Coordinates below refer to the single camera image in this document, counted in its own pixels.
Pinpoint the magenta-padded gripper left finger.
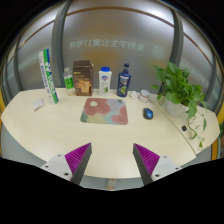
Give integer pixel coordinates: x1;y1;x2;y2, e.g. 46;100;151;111
40;142;93;186

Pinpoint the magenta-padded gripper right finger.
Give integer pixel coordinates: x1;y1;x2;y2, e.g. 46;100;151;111
132;143;183;186

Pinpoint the blue computer mouse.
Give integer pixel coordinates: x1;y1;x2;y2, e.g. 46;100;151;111
142;107;155;120

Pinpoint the floral print mouse pad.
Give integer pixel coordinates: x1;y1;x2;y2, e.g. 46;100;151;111
79;97;129;126

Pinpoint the small round white jar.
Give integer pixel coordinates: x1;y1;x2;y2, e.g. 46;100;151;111
137;89;151;104

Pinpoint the crumpled white tissue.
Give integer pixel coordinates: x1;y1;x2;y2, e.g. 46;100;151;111
128;90;140;100

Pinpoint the small white packet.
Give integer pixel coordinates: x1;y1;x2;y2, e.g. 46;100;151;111
32;98;46;112

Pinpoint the green plant in white pot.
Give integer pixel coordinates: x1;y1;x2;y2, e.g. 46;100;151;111
150;61;209;149

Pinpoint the clear bottle with green label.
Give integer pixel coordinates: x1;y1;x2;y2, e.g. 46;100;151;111
63;67;76;97

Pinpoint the dark blue pump bottle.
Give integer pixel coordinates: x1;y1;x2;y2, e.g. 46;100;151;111
116;62;132;98

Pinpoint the white bottle with blue cap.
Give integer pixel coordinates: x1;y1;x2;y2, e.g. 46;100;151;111
97;66;113;98

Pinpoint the brown carton box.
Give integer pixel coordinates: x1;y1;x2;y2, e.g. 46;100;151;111
72;59;94;97

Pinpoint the white green shuttlecock tube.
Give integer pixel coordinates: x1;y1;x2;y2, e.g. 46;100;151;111
38;48;60;105

